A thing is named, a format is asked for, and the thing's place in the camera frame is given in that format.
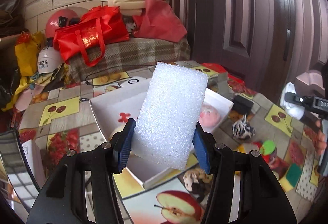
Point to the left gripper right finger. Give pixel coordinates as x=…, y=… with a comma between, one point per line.
x=262, y=199

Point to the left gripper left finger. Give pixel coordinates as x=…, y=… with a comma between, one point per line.
x=62, y=199

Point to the yellow green scrub sponge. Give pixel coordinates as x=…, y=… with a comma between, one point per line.
x=291, y=177

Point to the red plush apple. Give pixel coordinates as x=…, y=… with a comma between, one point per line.
x=267, y=149

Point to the zebra print scrunchie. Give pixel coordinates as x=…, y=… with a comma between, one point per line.
x=242, y=130

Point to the pink plush toy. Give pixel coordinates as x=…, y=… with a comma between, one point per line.
x=209, y=116

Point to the white foam block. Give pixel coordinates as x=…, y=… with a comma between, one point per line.
x=167, y=120

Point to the white glove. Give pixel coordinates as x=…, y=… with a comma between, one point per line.
x=295, y=111

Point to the person's right hand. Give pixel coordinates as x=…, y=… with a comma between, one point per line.
x=320, y=144

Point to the black power adapter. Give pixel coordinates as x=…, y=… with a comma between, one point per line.
x=242, y=105

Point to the small white card stand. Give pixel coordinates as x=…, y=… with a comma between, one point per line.
x=218, y=83

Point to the white cardboard box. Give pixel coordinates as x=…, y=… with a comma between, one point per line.
x=113, y=109

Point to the white helmet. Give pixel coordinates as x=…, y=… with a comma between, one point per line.
x=49, y=60

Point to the yellow gift bag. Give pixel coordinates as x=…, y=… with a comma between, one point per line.
x=27, y=48

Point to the red tote bag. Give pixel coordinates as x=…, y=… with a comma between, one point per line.
x=97, y=28

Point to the plaid covered bench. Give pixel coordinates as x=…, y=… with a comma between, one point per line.
x=129, y=55

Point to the dark red cloth bag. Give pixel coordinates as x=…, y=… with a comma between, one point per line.
x=158, y=21

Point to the red helmet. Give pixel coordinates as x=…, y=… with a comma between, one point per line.
x=59, y=19

